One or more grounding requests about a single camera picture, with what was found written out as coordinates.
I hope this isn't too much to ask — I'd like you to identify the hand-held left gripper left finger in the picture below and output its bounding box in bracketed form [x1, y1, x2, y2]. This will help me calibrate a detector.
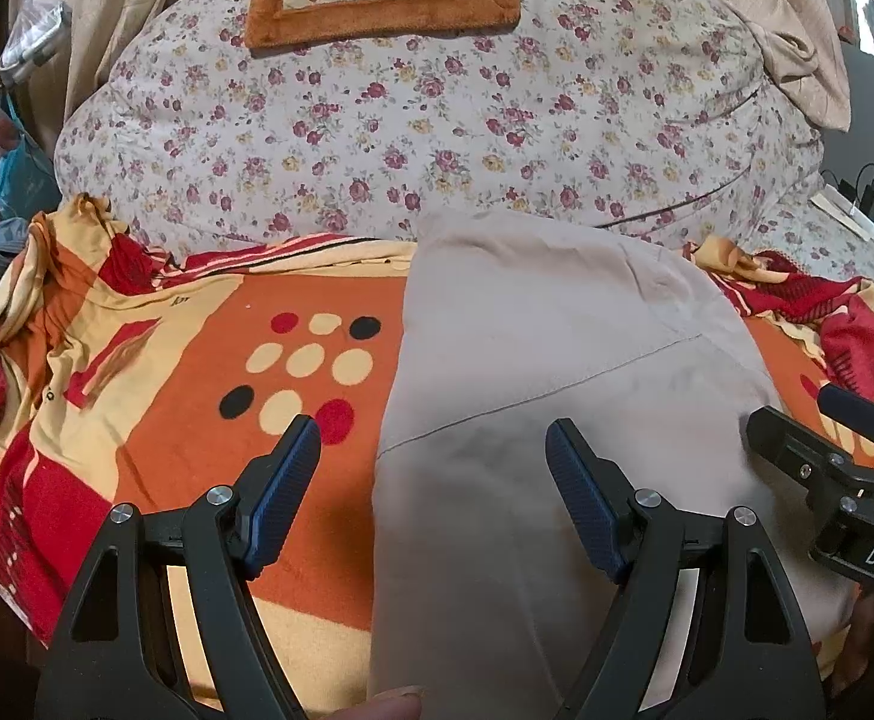
[35, 414, 323, 720]

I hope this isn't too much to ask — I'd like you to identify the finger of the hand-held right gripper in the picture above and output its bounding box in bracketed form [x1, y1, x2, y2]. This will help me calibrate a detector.
[818, 384, 874, 458]
[746, 405, 869, 497]

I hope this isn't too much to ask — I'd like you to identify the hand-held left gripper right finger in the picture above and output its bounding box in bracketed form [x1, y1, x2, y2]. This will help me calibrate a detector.
[545, 418, 828, 720]

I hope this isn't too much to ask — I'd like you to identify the beige zip jacket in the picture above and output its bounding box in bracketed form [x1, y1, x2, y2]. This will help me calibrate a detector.
[368, 210, 858, 700]

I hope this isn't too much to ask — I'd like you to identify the person's right hand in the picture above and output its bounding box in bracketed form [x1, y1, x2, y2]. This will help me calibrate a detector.
[830, 589, 874, 698]

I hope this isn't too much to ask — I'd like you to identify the person's left hand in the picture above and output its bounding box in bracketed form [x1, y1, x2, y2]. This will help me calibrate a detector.
[332, 686, 427, 720]

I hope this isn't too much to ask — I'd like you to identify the orange patterned blanket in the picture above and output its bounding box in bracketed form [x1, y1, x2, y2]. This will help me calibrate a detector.
[0, 193, 874, 713]

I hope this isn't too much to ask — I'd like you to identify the white power strip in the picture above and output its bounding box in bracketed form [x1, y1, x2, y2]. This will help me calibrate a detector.
[812, 191, 874, 242]

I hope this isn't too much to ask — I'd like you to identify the beige knit cloth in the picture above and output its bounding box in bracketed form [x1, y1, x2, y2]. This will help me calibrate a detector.
[662, 0, 855, 132]

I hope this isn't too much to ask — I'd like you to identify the floral quilt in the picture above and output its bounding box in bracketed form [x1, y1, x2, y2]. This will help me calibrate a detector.
[54, 0, 874, 293]

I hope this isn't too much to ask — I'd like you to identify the blue plastic bag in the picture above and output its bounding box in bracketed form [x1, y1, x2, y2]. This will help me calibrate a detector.
[0, 101, 61, 220]

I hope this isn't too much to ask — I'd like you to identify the beige curtain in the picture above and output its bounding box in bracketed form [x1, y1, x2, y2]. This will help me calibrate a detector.
[32, 0, 217, 132]

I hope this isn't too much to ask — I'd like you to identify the clear plastic bag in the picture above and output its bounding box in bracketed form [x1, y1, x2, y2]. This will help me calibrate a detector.
[0, 0, 76, 89]

